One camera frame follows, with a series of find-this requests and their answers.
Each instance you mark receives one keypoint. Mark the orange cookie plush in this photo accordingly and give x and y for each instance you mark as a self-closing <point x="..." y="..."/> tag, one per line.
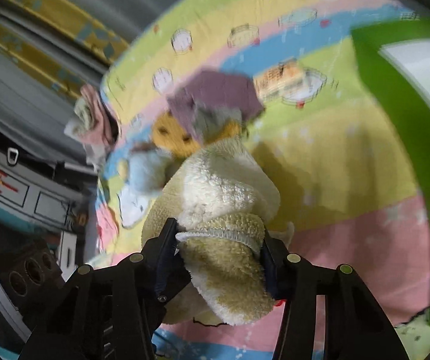
<point x="168" y="134"/>

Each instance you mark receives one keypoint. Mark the white cabinet with drawers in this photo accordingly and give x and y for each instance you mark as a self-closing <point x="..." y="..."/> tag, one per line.
<point x="43" y="194"/>

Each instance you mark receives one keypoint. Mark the cream fluffy plush pouch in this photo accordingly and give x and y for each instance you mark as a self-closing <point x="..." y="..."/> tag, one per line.
<point x="222" y="200"/>

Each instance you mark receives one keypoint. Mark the grey yellow curtain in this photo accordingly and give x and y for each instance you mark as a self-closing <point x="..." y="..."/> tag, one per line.
<point x="48" y="50"/>

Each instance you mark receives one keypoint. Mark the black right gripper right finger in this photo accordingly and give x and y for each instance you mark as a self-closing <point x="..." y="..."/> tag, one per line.
<point x="335" y="300"/>

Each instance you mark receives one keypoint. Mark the colourful striped cartoon blanket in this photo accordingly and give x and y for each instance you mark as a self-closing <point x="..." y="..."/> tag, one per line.
<point x="344" y="178"/>

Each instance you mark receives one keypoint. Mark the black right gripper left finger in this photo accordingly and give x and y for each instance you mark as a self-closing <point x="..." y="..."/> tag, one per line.
<point x="113" y="312"/>

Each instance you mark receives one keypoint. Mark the light blue plush toy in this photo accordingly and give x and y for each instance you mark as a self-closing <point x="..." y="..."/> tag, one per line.
<point x="147" y="168"/>

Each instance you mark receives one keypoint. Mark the mauve folded cloth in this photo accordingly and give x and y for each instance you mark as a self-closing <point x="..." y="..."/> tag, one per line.
<point x="210" y="100"/>

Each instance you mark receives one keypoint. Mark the pile of pastel cloths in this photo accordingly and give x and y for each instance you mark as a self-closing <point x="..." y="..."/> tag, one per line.
<point x="92" y="126"/>

